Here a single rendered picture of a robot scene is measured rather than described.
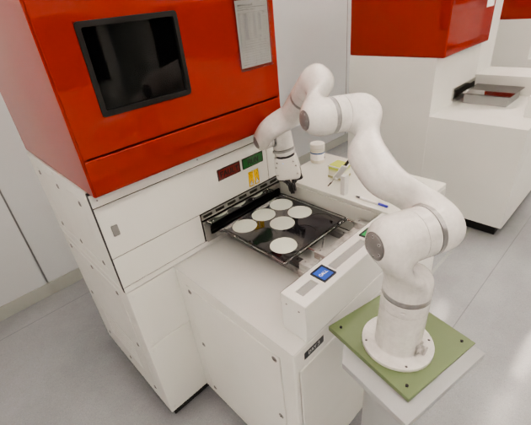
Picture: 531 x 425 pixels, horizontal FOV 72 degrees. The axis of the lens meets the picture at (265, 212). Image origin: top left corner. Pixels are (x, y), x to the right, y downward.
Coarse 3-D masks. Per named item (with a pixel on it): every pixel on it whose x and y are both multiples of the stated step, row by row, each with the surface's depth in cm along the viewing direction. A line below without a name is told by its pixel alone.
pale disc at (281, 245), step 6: (276, 240) 137; (282, 240) 136; (288, 240) 136; (294, 240) 136; (270, 246) 134; (276, 246) 133; (282, 246) 133; (288, 246) 133; (294, 246) 132; (276, 252) 130; (282, 252) 130; (288, 252) 130
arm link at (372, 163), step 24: (336, 96) 97; (360, 96) 98; (360, 120) 97; (360, 144) 90; (384, 144) 91; (360, 168) 90; (384, 168) 86; (384, 192) 88; (408, 192) 85; (432, 192) 83; (456, 216) 80; (456, 240) 80
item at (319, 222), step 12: (264, 204) 161; (300, 204) 158; (276, 216) 152; (288, 216) 151; (312, 216) 149; (324, 216) 148; (336, 216) 147; (228, 228) 147; (264, 228) 145; (300, 228) 143; (312, 228) 142; (324, 228) 141; (252, 240) 138; (264, 240) 138; (300, 240) 135; (312, 240) 135
